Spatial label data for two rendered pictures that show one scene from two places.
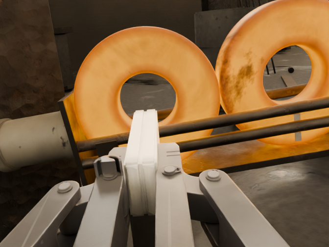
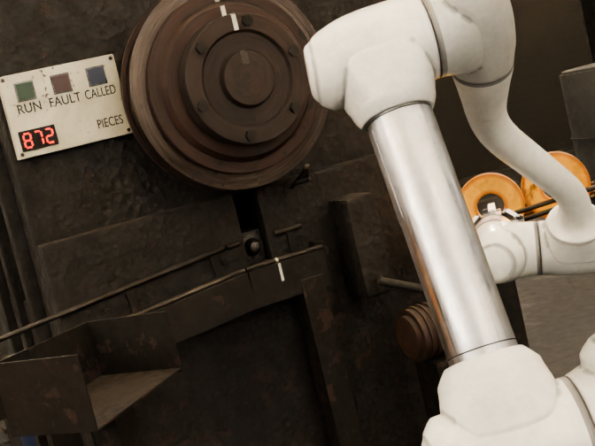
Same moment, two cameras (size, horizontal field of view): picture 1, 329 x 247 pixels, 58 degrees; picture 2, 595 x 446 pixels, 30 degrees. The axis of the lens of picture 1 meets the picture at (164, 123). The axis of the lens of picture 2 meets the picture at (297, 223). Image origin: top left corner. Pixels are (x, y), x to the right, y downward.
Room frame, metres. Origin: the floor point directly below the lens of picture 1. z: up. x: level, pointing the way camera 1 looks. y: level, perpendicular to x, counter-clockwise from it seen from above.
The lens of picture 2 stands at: (-2.26, -0.04, 1.06)
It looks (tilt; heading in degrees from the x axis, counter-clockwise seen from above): 6 degrees down; 11
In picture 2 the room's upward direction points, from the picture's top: 14 degrees counter-clockwise
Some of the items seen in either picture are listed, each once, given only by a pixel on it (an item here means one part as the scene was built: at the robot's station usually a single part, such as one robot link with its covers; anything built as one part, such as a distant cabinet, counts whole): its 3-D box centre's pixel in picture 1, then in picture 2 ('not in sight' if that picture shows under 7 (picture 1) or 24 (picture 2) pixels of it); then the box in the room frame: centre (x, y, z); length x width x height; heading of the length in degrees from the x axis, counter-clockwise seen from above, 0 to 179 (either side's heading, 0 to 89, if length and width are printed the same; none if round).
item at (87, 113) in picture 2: not in sight; (65, 106); (0.06, 0.86, 1.15); 0.26 x 0.02 x 0.18; 125
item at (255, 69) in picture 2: not in sight; (244, 79); (0.08, 0.46, 1.11); 0.28 x 0.06 x 0.28; 125
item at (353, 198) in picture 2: not in sight; (360, 244); (0.31, 0.33, 0.68); 0.11 x 0.08 x 0.24; 35
